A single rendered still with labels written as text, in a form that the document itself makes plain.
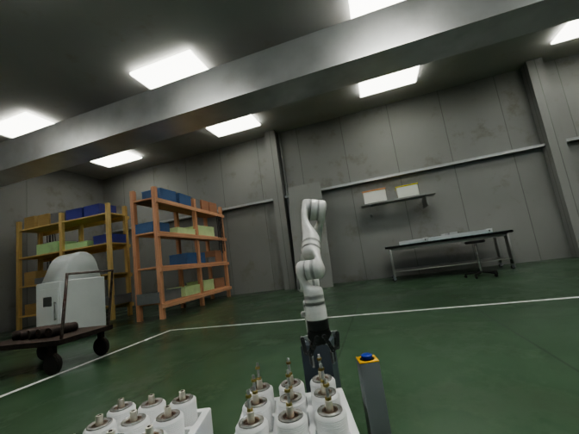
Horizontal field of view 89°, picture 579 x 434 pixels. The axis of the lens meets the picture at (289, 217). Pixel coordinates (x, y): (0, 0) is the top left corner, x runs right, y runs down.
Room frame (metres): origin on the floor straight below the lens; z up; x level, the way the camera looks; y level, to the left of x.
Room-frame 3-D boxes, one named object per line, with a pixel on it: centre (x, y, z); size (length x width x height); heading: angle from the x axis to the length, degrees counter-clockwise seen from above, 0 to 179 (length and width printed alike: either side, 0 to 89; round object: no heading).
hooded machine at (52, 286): (4.62, 3.52, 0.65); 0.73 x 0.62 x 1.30; 162
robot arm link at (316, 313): (1.09, -0.04, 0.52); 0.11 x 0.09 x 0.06; 10
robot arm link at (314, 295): (1.07, -0.04, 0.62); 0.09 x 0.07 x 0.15; 75
